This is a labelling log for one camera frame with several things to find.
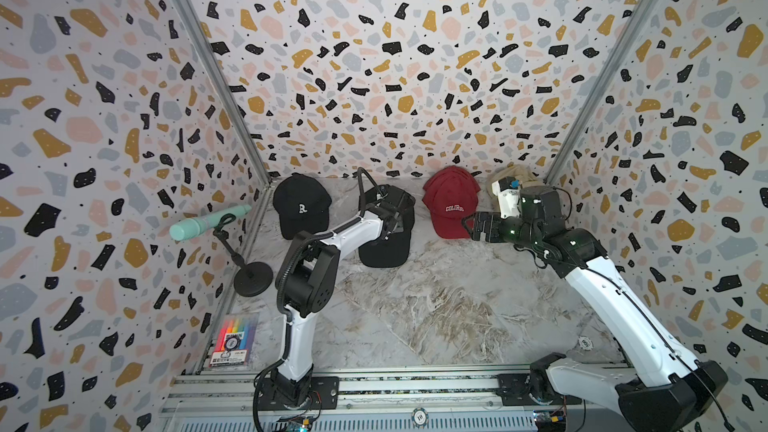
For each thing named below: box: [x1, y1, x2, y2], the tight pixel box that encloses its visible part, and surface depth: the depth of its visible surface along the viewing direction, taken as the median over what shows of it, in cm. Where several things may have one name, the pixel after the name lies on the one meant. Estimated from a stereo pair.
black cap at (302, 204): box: [273, 172, 332, 240], surface depth 112 cm
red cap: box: [422, 166, 481, 239], surface depth 109 cm
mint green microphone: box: [169, 205, 252, 241], surface depth 66 cm
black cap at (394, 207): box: [358, 184, 416, 268], surface depth 99 cm
